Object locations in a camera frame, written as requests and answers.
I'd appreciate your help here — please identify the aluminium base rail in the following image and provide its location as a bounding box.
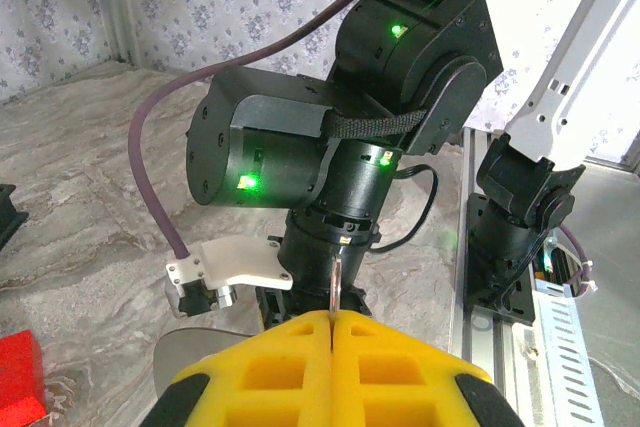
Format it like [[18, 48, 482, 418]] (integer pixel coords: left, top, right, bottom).
[[447, 126, 551, 427]]

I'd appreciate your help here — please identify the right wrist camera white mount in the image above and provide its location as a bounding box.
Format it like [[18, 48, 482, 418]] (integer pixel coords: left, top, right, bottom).
[[164, 238, 295, 319]]

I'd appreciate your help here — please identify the grey metal key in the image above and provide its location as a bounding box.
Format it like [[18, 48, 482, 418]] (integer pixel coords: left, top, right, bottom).
[[153, 328, 262, 399]]

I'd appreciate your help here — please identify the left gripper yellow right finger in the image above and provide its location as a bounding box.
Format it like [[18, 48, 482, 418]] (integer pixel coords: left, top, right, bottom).
[[333, 309, 526, 427]]

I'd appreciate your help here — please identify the folded black grey chessboard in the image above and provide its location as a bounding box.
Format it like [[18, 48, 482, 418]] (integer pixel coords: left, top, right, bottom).
[[0, 183, 30, 251]]

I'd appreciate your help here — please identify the silver keyring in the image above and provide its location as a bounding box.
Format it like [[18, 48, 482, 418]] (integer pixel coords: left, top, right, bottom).
[[329, 253, 345, 324]]

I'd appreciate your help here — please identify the small electronics board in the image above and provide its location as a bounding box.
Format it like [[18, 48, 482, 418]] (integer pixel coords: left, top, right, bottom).
[[532, 240, 577, 294]]

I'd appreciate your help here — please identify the thin black wrist wire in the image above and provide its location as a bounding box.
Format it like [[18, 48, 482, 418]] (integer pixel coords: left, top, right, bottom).
[[367, 163, 441, 254]]

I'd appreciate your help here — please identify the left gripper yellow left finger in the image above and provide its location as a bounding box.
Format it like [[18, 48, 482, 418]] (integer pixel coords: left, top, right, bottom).
[[142, 309, 334, 427]]

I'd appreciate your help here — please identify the thin purple base cable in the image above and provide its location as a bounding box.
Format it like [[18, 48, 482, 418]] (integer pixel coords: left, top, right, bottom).
[[557, 224, 599, 296]]

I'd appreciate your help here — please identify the white slotted cable duct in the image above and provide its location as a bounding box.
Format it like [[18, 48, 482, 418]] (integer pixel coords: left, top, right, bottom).
[[529, 286, 609, 427]]

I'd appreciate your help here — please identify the red block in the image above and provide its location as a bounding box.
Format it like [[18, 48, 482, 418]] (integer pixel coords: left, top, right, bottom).
[[0, 329, 47, 427]]

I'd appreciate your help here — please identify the black braided cable sleeve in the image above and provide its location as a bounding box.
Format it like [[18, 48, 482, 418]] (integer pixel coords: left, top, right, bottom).
[[323, 107, 430, 141]]

